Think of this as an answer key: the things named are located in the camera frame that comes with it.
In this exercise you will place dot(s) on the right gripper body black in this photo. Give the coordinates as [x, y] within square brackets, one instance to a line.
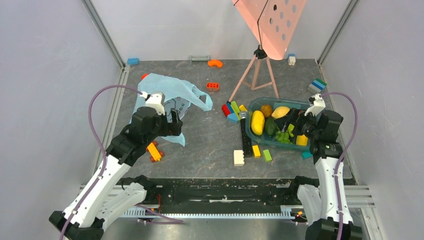
[301, 123]

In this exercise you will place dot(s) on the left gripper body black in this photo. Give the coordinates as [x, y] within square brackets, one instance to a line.
[164, 128]

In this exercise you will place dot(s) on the yellow fake lemon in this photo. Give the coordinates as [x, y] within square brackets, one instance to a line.
[280, 112]

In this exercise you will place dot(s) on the yellow fake banana piece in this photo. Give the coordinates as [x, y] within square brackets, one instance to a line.
[301, 140]

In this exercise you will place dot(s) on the yellow fake fruit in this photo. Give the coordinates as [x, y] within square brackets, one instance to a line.
[257, 122]

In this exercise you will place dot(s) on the light blue plastic bag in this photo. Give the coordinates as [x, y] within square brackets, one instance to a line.
[178, 94]

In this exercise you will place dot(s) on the green fake fruit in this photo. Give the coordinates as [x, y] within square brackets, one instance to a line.
[290, 129]

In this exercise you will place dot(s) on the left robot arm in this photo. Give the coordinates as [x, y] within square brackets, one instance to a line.
[90, 214]

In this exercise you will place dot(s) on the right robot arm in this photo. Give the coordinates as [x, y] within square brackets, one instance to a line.
[324, 201]

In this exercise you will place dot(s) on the green fake grapes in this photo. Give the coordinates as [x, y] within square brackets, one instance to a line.
[282, 137]

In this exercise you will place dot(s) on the green fake avocado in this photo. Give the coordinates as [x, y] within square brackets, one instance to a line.
[270, 128]

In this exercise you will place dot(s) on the orange yellow toy car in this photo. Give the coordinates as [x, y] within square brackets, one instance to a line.
[155, 154]

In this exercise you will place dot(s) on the teal toy brick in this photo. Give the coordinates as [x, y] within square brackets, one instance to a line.
[306, 155]

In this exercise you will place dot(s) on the stacked grey blue green bricks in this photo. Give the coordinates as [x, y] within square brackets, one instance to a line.
[316, 86]

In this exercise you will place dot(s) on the green toy brick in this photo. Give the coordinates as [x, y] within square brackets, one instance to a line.
[267, 155]

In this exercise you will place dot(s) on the yellow toy brick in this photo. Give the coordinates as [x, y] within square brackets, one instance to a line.
[256, 151]

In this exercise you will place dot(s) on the black toy brick strip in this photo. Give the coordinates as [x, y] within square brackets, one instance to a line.
[245, 140]

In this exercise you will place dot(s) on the white blue small brick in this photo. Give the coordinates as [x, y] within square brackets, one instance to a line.
[291, 59]

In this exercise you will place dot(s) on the colourful brick pile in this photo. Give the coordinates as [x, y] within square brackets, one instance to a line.
[232, 110]

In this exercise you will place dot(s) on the orange flat toy brick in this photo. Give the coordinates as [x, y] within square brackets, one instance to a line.
[212, 86]

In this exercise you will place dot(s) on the cream toy brick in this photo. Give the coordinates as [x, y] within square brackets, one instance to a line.
[238, 158]

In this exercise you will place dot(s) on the pink wooden tripod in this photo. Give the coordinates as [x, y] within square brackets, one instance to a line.
[259, 55]

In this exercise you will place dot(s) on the blue toy brick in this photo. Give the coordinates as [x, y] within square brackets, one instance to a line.
[133, 61]

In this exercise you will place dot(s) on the orange curved toy piece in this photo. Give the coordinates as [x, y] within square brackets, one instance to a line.
[215, 63]

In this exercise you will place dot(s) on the pink perforated board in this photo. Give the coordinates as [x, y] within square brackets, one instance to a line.
[272, 22]

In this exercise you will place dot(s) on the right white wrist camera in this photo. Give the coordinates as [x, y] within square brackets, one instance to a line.
[317, 105]

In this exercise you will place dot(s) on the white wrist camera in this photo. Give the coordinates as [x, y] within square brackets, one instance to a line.
[154, 100]
[317, 105]

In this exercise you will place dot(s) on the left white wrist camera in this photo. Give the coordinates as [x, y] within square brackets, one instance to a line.
[154, 100]

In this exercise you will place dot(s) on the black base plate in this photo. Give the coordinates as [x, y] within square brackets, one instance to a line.
[224, 195]

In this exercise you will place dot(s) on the white toothed rail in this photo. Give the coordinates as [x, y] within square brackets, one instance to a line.
[139, 212]

